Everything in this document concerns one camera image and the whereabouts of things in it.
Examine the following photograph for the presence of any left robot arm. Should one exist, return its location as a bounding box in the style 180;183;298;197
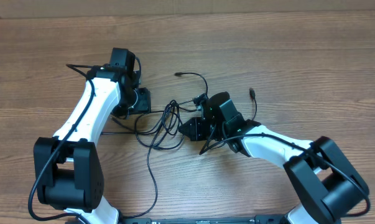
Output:
27;48;151;223

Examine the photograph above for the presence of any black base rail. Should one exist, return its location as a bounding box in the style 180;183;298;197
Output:
65;213;342;224

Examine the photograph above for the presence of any black USB-A cable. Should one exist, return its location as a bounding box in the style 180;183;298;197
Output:
100;87;257;152

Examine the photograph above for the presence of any black USB-C cable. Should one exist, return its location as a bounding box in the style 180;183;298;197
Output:
121;72;209;219

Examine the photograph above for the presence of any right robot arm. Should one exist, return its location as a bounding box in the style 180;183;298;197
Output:
178;92;371;223

